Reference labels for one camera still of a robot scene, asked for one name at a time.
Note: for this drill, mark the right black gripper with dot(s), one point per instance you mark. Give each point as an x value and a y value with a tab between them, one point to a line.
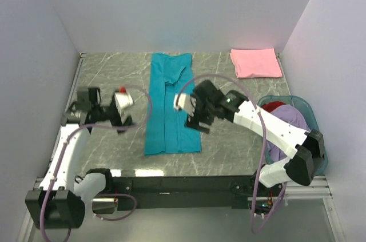
194	120

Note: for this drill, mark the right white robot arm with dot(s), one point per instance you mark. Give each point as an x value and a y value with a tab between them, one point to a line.
304	150

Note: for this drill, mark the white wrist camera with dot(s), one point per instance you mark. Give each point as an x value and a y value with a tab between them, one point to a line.
184	102
123	101

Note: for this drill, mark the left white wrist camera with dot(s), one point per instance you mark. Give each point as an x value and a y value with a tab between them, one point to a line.
123	101

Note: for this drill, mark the folded pink t shirt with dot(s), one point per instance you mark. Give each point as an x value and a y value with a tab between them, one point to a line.
261	63

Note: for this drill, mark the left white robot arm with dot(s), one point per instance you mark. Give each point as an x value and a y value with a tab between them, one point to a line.
59	202

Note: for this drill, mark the lavender t shirt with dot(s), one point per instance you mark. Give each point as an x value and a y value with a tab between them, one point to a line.
290	115

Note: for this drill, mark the teal t shirt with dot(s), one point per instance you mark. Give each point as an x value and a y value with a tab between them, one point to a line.
165	130

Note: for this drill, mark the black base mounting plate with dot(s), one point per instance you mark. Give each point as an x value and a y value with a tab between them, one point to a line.
181	192

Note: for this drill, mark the red t shirt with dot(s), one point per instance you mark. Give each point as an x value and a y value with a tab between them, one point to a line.
271	106

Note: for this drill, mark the aluminium frame rail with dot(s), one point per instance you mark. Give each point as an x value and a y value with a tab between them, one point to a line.
311	189

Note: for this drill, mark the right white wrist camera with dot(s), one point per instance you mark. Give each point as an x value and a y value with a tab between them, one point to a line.
184	102

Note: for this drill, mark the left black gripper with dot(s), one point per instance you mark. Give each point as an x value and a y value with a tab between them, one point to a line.
118	120

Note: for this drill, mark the teal plastic laundry basket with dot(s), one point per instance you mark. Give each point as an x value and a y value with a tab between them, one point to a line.
306	111

